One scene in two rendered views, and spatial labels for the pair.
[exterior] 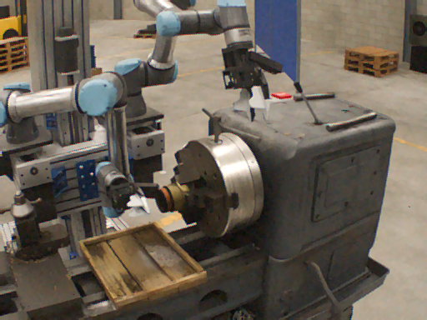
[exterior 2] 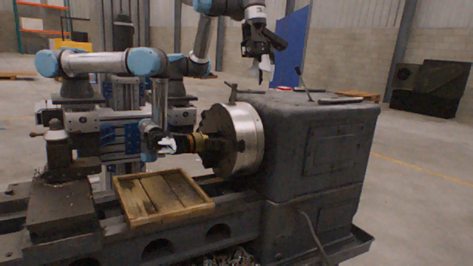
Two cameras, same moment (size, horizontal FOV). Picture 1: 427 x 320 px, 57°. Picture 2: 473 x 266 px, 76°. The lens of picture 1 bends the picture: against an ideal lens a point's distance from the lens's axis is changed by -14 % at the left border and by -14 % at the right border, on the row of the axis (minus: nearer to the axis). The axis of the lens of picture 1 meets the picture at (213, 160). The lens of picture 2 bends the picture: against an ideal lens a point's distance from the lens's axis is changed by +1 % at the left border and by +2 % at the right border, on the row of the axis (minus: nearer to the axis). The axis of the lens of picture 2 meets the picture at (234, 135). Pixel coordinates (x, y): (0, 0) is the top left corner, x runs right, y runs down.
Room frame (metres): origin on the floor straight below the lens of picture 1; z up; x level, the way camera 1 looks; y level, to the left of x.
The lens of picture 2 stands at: (0.09, -0.04, 1.46)
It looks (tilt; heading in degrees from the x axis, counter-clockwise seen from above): 17 degrees down; 1
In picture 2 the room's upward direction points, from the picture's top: 5 degrees clockwise
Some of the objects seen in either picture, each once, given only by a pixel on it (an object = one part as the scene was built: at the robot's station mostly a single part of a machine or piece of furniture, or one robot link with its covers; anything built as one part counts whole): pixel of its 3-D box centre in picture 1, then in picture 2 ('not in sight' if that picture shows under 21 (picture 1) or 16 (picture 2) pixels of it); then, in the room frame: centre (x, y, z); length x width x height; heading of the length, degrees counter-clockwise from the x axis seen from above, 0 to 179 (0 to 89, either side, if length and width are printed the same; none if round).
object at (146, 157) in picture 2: (113, 198); (150, 148); (1.40, 0.36, 0.97); 0.11 x 0.08 x 0.11; 175
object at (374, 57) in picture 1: (373, 60); (356, 100); (8.78, -3.37, 0.22); 1.25 x 0.86 x 0.44; 134
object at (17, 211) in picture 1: (20, 206); (56, 133); (1.04, 0.56, 1.13); 0.08 x 0.08 x 0.03
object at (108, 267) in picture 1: (138, 261); (160, 193); (1.14, 0.24, 0.89); 0.36 x 0.30 x 0.04; 32
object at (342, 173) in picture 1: (304, 162); (298, 135); (1.52, -0.34, 1.06); 0.59 x 0.48 x 0.39; 122
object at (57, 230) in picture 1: (37, 243); (69, 170); (1.05, 0.54, 0.99); 0.20 x 0.10 x 0.05; 122
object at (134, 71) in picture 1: (129, 75); (174, 65); (1.83, 0.35, 1.33); 0.13 x 0.12 x 0.14; 114
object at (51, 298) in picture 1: (37, 268); (60, 191); (0.98, 0.53, 0.95); 0.43 x 0.17 x 0.05; 32
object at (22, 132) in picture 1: (21, 125); (76, 86); (1.55, 0.77, 1.21); 0.15 x 0.15 x 0.10
